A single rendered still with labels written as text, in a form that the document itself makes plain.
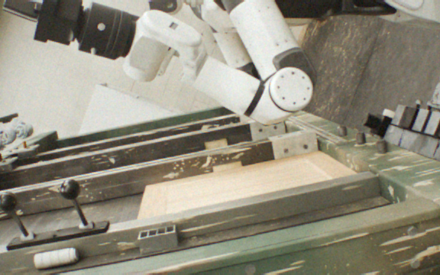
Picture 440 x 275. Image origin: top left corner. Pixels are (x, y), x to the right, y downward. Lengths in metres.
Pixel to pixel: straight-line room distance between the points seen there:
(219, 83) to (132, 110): 4.20
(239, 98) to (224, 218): 0.23
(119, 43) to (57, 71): 5.75
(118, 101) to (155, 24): 4.22
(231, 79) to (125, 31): 0.20
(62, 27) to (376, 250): 0.61
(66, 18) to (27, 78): 5.87
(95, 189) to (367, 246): 0.84
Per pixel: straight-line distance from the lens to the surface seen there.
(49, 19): 0.84
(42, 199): 1.42
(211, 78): 0.87
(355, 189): 0.98
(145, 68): 0.89
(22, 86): 6.72
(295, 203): 0.95
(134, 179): 1.36
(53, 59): 6.61
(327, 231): 0.72
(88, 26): 0.84
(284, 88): 0.86
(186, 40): 0.85
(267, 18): 0.92
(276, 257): 0.71
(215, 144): 1.78
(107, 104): 5.07
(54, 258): 0.95
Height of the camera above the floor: 1.33
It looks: 7 degrees down
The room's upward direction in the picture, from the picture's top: 69 degrees counter-clockwise
